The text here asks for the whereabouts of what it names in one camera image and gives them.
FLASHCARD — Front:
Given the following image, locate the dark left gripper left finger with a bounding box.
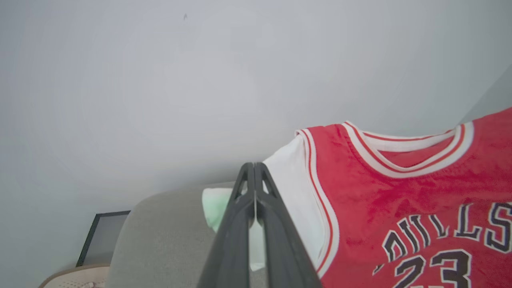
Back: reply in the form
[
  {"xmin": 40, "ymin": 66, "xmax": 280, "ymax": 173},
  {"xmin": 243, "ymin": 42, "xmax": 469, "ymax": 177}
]
[{"xmin": 197, "ymin": 162, "xmax": 256, "ymax": 288}]

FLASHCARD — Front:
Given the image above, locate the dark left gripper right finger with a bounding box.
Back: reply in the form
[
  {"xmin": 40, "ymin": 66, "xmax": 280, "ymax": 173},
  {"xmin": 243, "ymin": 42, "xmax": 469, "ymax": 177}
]
[{"xmin": 254, "ymin": 162, "xmax": 323, "ymax": 288}]

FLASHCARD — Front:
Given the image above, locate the red basketball jersey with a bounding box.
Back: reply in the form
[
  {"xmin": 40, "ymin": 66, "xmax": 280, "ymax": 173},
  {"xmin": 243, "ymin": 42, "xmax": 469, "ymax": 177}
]
[{"xmin": 202, "ymin": 106, "xmax": 512, "ymax": 288}]

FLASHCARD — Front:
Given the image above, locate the grey padded chair back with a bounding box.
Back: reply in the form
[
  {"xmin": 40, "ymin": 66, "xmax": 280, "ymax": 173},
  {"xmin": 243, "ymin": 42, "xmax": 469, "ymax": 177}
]
[{"xmin": 105, "ymin": 182, "xmax": 269, "ymax": 288}]

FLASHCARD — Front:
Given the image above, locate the black framed panel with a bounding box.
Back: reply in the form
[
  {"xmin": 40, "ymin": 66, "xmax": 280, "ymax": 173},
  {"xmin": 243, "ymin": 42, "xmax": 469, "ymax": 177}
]
[{"xmin": 76, "ymin": 210, "xmax": 131, "ymax": 267}]

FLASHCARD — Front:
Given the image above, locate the beige round basket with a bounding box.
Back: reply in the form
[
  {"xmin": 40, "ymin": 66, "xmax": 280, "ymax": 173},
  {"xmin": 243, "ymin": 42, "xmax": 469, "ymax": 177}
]
[{"xmin": 38, "ymin": 264, "xmax": 111, "ymax": 288}]

